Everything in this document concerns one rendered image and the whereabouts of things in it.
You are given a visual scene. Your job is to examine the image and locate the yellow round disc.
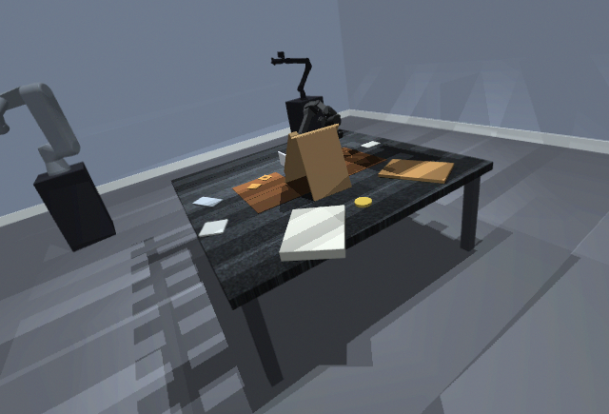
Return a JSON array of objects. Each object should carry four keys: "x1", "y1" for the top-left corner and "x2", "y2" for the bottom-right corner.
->
[{"x1": 355, "y1": 197, "x2": 372, "y2": 207}]

